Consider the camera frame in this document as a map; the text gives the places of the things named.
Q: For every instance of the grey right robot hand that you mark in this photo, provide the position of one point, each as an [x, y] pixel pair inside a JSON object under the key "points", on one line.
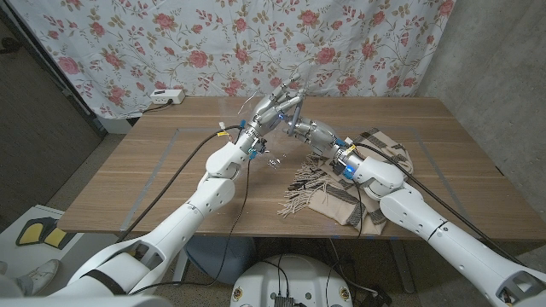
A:
{"points": [[322, 136]]}

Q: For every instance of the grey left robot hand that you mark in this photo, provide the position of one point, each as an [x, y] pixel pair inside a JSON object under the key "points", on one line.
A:
{"points": [[266, 117]]}

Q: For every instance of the clear plastic bag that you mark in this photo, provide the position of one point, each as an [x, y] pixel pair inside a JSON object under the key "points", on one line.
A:
{"points": [[279, 149]]}

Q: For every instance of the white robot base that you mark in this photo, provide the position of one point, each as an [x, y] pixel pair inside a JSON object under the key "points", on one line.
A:
{"points": [[298, 281]]}

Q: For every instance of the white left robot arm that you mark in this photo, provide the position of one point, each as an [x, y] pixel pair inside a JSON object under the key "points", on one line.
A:
{"points": [[192, 217]]}

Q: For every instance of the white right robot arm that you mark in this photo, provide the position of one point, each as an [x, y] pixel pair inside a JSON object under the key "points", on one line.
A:
{"points": [[435, 230]]}

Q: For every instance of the beige plaid fringed scarf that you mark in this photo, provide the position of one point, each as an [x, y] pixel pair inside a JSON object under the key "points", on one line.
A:
{"points": [[337, 202]]}

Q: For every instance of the floral print backdrop curtain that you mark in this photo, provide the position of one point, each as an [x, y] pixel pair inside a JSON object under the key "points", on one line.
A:
{"points": [[256, 42]]}

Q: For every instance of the white power strip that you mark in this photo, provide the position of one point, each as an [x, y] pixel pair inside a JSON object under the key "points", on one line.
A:
{"points": [[167, 96]]}

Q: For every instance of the grey chair under table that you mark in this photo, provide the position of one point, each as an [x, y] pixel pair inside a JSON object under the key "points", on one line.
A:
{"points": [[234, 256]]}

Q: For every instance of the grey metal table leg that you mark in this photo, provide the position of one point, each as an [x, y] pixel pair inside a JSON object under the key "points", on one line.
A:
{"points": [[403, 268]]}

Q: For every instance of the black power adapter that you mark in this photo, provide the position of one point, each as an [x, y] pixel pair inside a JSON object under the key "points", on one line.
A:
{"points": [[379, 298]]}

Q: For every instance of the yellow black floor object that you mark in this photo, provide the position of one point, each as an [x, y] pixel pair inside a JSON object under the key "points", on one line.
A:
{"points": [[34, 232]]}

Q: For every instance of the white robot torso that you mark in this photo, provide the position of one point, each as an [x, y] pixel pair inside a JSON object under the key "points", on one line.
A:
{"points": [[85, 302]]}

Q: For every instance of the white sneaker shoe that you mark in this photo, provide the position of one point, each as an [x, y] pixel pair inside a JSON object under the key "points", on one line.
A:
{"points": [[42, 273]]}

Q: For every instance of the white floor panel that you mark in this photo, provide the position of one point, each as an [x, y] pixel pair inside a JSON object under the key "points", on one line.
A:
{"points": [[13, 251]]}

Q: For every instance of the black backdrop frame pole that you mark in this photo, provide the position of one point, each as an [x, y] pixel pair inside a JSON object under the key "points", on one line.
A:
{"points": [[55, 72]]}

